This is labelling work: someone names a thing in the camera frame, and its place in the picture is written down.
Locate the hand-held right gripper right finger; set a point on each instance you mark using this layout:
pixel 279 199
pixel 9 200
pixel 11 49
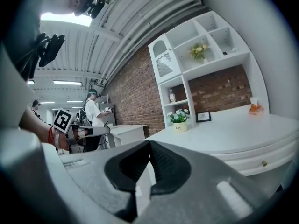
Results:
pixel 201 195

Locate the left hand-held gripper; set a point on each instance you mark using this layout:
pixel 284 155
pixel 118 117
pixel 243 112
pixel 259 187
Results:
pixel 74 139

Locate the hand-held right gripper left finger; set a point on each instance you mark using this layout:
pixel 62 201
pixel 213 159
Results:
pixel 93 171

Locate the white desk drawer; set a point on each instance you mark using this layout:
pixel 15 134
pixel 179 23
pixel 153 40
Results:
pixel 264 163

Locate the person's left forearm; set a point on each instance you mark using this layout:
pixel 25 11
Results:
pixel 37 129

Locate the white desk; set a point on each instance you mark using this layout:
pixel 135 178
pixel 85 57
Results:
pixel 233 129

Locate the grey metal cabinet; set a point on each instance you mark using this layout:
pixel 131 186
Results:
pixel 109 116

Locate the small white table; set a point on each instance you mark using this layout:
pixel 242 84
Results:
pixel 127 132

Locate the white and blue potted flowers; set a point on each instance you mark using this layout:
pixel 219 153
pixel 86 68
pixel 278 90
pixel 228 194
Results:
pixel 179 121

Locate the white patterned figurine vase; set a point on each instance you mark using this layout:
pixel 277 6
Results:
pixel 172 95

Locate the white hutch shelf unit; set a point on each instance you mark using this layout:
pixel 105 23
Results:
pixel 177 80

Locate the black chest-mounted device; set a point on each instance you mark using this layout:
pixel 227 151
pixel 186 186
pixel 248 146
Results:
pixel 50 50

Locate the orange tissue box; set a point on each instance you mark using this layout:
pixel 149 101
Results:
pixel 255 107

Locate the large ceiling light panel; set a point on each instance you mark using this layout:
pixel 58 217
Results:
pixel 65 20

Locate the person's dark clothed torso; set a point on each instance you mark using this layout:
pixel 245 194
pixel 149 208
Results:
pixel 21 38

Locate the white ceiling pipes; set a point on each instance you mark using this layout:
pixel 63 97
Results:
pixel 149 15

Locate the yellow flower bouquet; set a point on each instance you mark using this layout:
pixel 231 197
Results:
pixel 198 51

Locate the black picture frame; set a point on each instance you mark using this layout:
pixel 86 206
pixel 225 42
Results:
pixel 203 116

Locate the black head-mounted camera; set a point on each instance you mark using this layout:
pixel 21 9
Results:
pixel 95 4

